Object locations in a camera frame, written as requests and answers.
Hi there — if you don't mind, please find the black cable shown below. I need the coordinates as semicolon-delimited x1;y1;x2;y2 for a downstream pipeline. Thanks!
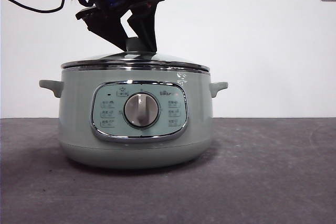
0;0;79;14

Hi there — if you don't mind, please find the pale green electric cooking pot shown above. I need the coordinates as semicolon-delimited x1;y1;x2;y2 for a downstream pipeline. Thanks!
39;69;228;170

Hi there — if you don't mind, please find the glass lid with green knob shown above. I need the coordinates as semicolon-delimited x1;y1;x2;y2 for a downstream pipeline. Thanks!
61;37;211;74

